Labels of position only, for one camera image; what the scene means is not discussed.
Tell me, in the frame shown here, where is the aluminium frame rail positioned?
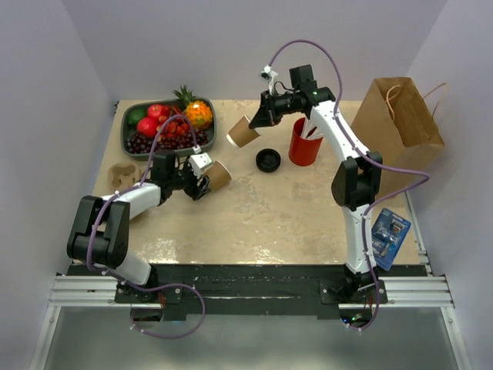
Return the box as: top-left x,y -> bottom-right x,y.
31,203 -> 471,369

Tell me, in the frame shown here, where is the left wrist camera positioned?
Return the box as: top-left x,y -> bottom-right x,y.
188,153 -> 213,179

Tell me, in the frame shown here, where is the grey fruit tray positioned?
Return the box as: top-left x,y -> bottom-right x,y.
120,98 -> 217,161

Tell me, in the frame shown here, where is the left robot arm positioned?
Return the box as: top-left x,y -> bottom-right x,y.
66,150 -> 213,302

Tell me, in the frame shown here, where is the dark grape bunch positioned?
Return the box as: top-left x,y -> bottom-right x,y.
126,129 -> 210,155

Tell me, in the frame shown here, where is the orange toy pineapple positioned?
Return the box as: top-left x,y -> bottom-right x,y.
173,85 -> 213,130

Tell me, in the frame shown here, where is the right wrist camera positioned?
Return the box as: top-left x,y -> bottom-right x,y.
260,66 -> 278,95

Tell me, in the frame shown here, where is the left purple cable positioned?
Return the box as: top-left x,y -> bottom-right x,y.
85,113 -> 206,340

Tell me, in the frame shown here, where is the red cherries cluster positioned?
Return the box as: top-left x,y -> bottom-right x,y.
156,106 -> 190,138

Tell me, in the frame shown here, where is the cardboard cup carrier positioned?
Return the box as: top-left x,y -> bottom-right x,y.
108,162 -> 141,191

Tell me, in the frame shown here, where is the red plastic cup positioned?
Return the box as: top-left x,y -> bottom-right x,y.
288,118 -> 323,167

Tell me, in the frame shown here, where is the green lime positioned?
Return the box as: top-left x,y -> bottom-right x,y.
128,108 -> 147,126

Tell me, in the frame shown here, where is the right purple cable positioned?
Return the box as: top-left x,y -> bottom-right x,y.
267,38 -> 431,332

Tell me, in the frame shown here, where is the blue razor package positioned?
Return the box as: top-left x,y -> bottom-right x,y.
371,208 -> 411,271

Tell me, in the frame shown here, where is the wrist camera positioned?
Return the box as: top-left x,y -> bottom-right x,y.
188,153 -> 213,179
260,66 -> 278,95

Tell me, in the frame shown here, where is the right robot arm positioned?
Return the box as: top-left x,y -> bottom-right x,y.
250,65 -> 382,303

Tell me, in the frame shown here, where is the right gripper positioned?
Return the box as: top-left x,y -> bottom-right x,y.
249,89 -> 299,130

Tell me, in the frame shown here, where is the brown paper cup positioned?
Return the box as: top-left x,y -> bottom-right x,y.
226,115 -> 260,149
205,161 -> 232,191

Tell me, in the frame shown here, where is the red apple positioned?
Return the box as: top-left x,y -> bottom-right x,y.
136,117 -> 159,138
147,103 -> 169,120

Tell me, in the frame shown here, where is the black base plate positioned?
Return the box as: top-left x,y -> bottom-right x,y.
67,263 -> 429,322

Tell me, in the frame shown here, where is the purple cable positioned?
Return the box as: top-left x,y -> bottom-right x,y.
85,113 -> 206,340
267,38 -> 431,332

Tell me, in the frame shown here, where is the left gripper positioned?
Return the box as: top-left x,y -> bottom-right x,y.
168,155 -> 210,200

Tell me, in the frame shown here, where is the brown paper bag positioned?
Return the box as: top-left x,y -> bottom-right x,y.
350,76 -> 449,201

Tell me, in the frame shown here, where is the black cup lid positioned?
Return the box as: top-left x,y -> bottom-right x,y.
255,148 -> 281,173

